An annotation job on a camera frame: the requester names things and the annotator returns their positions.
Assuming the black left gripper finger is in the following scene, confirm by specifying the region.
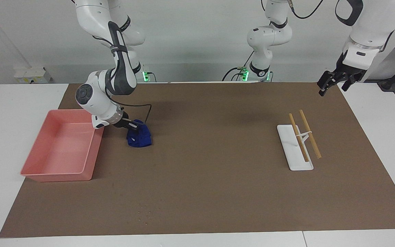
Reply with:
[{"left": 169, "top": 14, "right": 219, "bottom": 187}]
[
  {"left": 342, "top": 76, "right": 356, "bottom": 92},
  {"left": 318, "top": 74, "right": 333, "bottom": 96}
]

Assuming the blue towel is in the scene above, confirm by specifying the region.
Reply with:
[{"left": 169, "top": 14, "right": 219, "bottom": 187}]
[{"left": 126, "top": 119, "right": 152, "bottom": 148}]

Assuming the pink plastic tray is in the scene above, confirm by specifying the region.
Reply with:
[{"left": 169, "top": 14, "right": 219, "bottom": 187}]
[{"left": 20, "top": 108, "right": 106, "bottom": 182}]

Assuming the white rack with wooden rods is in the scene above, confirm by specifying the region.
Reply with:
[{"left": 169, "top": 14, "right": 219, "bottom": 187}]
[{"left": 277, "top": 109, "right": 322, "bottom": 171}]

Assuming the brown table mat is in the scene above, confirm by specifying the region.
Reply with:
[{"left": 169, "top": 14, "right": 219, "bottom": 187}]
[{"left": 0, "top": 82, "right": 395, "bottom": 238}]

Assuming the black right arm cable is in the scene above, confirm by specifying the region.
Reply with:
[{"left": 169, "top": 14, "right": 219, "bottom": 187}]
[{"left": 93, "top": 21, "right": 152, "bottom": 124}]

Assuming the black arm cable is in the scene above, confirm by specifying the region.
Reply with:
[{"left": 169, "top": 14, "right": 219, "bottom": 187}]
[
  {"left": 93, "top": 21, "right": 152, "bottom": 124},
  {"left": 288, "top": 0, "right": 395, "bottom": 52}
]

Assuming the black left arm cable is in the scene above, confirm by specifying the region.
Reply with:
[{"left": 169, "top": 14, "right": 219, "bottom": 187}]
[{"left": 288, "top": 0, "right": 395, "bottom": 52}]

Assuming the black base cable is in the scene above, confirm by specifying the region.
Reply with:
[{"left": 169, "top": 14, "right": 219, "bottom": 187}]
[{"left": 222, "top": 51, "right": 255, "bottom": 82}]

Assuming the white wall socket box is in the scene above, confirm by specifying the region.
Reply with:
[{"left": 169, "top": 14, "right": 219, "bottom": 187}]
[{"left": 13, "top": 67, "right": 51, "bottom": 84}]

